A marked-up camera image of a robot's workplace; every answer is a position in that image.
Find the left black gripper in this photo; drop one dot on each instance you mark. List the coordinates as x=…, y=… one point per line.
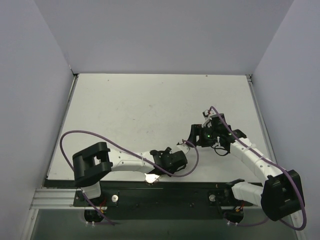
x=180, y=161

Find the red handled metal keyring holder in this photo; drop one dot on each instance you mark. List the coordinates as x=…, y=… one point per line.
x=151, y=178

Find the aluminium frame rail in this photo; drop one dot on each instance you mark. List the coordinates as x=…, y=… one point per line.
x=263, y=127
x=53, y=199

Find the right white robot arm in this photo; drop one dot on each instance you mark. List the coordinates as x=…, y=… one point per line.
x=279, y=195

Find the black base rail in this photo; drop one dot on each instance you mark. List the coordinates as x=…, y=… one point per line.
x=137, y=200

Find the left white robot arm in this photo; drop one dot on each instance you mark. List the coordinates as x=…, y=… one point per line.
x=93, y=163

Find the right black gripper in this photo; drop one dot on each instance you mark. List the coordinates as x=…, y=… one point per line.
x=196, y=136

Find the left aluminium frame rail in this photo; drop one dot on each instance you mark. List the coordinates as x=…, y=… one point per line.
x=53, y=199

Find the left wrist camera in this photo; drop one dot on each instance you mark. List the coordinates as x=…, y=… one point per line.
x=182, y=146

